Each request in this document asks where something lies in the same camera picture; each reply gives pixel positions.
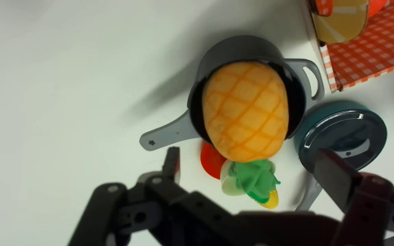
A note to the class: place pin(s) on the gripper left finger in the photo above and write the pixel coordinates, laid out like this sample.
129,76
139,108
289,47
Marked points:
169,208

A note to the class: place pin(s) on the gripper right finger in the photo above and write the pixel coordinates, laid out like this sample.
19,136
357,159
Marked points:
335,177

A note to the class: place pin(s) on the orange plush pineapple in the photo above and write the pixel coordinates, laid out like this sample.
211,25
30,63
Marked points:
245,109

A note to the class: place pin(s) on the red checkered basket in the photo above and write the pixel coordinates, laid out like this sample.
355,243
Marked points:
375,48

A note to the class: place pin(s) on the dark grey toy pot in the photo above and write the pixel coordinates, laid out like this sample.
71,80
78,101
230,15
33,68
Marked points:
238,51

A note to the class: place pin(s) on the teal toy saucepan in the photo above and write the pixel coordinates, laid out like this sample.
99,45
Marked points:
340,126

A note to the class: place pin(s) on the white and green toy vegetable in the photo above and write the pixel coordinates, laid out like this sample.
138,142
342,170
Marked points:
227,184

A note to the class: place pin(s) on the red toy disc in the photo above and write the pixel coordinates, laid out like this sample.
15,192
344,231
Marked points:
211,161

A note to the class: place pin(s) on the yellow toy corn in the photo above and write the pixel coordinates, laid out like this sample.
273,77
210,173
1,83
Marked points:
271,201

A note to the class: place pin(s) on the orange toy food piece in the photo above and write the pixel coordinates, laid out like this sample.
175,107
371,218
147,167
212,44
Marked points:
377,6

